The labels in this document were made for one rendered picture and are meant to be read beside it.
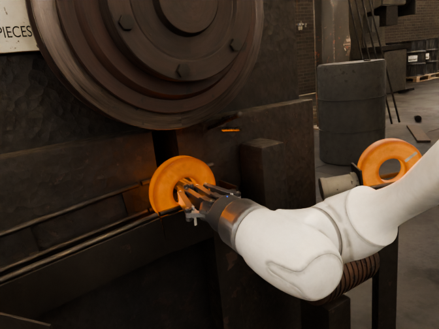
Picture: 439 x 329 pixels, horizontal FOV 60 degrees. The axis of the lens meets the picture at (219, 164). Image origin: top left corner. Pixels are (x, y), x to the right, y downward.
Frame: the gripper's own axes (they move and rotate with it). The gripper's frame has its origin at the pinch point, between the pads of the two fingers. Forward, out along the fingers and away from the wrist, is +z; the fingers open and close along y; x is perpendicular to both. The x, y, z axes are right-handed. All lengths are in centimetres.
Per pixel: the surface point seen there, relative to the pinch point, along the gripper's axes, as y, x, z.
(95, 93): -16.1, 22.8, -1.0
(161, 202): -6.3, -1.5, -1.3
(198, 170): 3.4, 3.1, -1.0
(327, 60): 350, -11, 273
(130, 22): -11.0, 34.2, -9.3
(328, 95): 221, -26, 155
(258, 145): 20.6, 5.4, -0.8
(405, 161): 49, 0, -21
